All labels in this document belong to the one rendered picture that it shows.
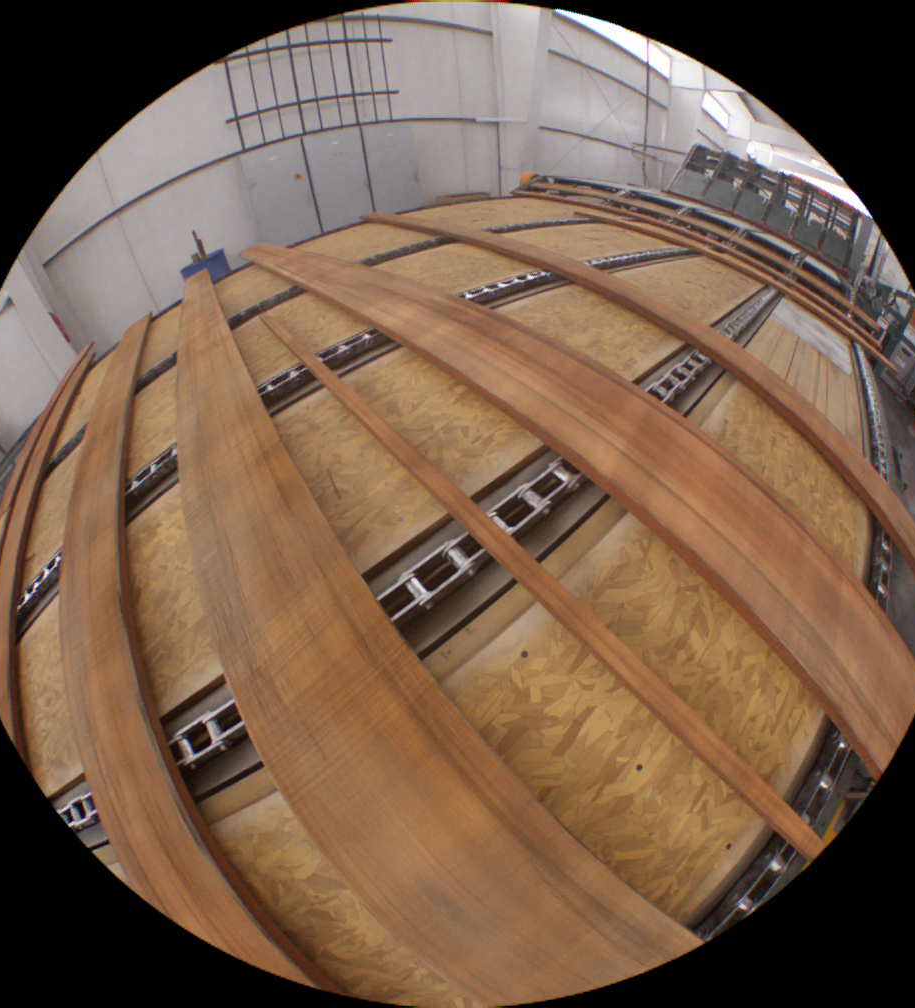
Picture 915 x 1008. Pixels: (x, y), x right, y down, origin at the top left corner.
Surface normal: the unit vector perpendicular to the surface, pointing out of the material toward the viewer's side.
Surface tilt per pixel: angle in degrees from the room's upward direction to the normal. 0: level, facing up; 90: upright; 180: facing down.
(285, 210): 90
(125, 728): 0
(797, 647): 0
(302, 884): 0
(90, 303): 89
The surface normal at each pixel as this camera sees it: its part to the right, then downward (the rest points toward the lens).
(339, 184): 0.63, 0.61
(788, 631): -0.07, -0.57
